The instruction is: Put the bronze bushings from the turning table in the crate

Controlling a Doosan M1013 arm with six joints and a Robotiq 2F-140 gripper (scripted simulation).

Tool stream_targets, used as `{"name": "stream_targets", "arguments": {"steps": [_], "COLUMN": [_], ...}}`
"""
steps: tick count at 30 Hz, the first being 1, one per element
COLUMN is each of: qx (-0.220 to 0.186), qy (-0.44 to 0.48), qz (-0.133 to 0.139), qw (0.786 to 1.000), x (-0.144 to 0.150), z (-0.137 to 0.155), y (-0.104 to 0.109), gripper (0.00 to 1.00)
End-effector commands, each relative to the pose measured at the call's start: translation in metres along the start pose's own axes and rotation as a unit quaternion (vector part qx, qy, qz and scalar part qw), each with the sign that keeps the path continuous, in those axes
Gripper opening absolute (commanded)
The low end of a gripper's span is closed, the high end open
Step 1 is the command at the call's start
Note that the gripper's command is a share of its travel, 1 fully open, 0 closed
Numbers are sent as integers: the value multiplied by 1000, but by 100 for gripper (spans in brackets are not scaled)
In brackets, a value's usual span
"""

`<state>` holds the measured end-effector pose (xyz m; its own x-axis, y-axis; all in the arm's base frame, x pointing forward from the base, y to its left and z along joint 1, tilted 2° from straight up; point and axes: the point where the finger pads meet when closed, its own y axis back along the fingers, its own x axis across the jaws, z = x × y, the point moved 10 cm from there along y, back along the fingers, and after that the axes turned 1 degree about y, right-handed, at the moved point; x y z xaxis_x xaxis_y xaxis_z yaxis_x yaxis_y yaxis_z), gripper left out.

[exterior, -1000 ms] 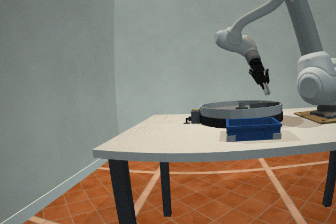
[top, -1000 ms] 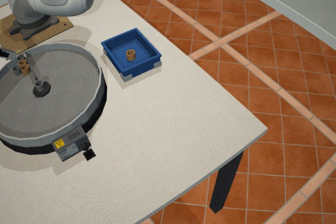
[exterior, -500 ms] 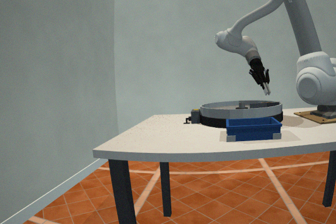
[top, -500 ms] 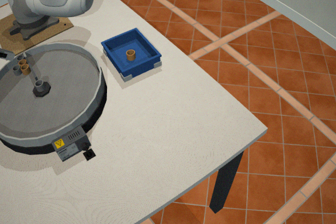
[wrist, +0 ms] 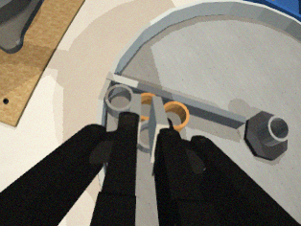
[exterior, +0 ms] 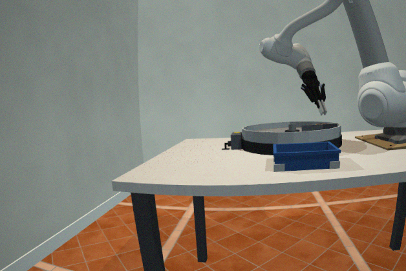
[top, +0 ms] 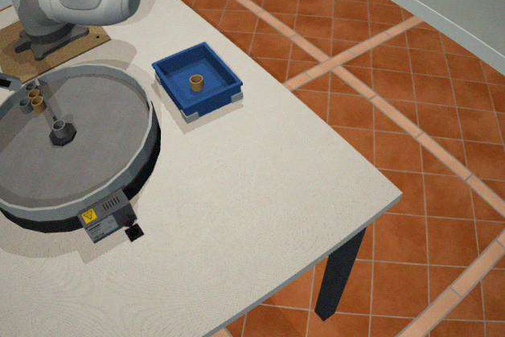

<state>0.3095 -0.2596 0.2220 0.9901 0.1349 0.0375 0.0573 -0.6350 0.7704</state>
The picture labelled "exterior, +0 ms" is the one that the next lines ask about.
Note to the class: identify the blue crate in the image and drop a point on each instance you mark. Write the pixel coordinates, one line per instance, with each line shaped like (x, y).
(305, 156)

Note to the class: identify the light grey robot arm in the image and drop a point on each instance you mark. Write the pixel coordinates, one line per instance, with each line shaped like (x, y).
(382, 87)

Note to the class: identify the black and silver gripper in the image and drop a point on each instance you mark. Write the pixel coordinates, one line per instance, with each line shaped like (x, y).
(311, 88)

